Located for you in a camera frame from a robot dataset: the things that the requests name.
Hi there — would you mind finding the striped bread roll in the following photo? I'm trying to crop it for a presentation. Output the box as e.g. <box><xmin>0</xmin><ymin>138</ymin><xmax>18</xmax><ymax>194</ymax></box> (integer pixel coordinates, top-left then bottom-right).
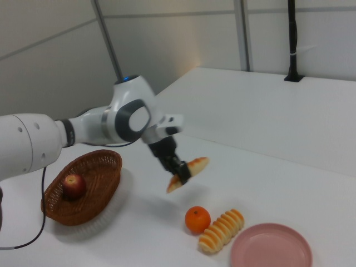
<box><xmin>198</xmin><ymin>209</ymin><xmax>245</xmax><ymax>254</ymax></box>

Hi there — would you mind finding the red apple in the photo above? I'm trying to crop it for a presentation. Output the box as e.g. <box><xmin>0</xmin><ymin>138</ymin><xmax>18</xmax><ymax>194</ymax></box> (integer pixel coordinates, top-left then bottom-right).
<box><xmin>61</xmin><ymin>174</ymin><xmax>87</xmax><ymax>200</ymax></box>

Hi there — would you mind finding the orange mandarin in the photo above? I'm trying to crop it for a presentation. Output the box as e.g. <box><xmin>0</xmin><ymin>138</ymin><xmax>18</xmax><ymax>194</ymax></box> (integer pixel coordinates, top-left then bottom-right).
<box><xmin>185</xmin><ymin>205</ymin><xmax>211</xmax><ymax>234</ymax></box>

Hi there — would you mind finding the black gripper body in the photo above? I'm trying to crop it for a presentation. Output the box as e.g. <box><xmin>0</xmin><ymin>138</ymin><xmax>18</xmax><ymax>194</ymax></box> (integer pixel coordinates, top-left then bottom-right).
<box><xmin>146</xmin><ymin>135</ymin><xmax>179</xmax><ymax>165</ymax></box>

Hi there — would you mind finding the pink plate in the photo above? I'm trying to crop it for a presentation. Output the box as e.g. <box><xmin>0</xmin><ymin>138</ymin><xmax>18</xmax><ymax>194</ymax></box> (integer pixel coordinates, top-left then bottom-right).
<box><xmin>230</xmin><ymin>222</ymin><xmax>313</xmax><ymax>267</ymax></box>

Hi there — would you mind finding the white strap on pole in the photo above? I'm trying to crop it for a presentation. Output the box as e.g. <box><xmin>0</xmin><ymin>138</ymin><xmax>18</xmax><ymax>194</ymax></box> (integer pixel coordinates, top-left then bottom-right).
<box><xmin>288</xmin><ymin>44</ymin><xmax>317</xmax><ymax>57</ymax></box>

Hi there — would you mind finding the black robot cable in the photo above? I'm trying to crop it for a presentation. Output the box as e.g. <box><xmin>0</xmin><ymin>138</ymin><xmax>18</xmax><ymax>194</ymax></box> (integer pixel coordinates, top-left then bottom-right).
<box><xmin>0</xmin><ymin>140</ymin><xmax>136</xmax><ymax>250</ymax></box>

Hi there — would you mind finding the braided bread loaf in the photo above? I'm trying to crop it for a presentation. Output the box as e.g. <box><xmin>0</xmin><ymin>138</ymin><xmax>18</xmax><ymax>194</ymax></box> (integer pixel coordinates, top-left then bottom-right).
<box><xmin>166</xmin><ymin>156</ymin><xmax>210</xmax><ymax>195</ymax></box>

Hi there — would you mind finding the black pole with base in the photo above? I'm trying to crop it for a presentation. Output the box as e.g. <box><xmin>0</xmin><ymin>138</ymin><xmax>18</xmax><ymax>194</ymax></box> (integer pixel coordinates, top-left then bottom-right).
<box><xmin>283</xmin><ymin>0</ymin><xmax>304</xmax><ymax>83</ymax></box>

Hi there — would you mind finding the brown woven basket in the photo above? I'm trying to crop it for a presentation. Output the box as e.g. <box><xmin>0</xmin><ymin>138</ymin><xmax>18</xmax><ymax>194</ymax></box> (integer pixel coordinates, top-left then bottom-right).
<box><xmin>41</xmin><ymin>149</ymin><xmax>123</xmax><ymax>226</ymax></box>

